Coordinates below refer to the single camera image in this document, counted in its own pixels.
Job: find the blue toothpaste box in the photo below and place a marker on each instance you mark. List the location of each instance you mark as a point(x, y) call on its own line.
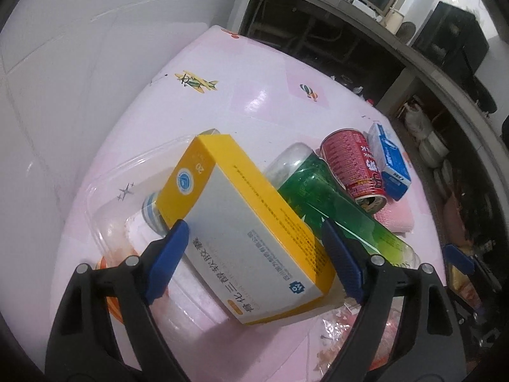
point(391, 163)

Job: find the pink mesh sponge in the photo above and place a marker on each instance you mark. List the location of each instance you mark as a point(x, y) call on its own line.
point(395, 217)

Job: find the black microwave oven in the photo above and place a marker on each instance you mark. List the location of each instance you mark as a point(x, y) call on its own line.
point(449, 39)

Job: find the red drink can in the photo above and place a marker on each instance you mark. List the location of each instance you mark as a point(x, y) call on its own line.
point(352, 163)

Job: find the black wok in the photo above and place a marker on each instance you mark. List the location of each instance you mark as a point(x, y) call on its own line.
point(485, 95)

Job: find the yellow white medicine box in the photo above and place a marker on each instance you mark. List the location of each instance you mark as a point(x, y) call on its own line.
point(246, 223)

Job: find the white mug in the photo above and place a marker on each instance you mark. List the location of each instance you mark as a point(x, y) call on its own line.
point(393, 22)

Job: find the concrete kitchen counter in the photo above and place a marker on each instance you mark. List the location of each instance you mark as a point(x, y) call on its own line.
point(421, 67)

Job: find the clear plastic container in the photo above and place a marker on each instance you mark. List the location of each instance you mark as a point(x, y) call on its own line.
point(119, 191)

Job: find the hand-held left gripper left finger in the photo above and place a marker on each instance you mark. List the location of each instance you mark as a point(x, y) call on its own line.
point(165, 262)

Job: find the pink printed tablecloth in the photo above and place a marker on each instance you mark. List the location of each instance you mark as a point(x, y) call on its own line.
point(246, 99)

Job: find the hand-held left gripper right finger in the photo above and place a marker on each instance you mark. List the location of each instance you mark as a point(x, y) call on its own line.
point(344, 262)

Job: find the white knotted plastic bag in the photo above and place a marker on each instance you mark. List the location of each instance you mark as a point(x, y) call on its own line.
point(413, 115)

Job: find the green plastic bottle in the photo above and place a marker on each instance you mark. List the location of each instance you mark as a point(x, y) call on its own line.
point(318, 191)

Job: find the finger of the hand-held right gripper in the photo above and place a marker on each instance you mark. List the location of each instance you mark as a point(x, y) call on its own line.
point(459, 258)

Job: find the clear printed plastic wrapper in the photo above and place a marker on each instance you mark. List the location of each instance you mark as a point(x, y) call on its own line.
point(358, 338)

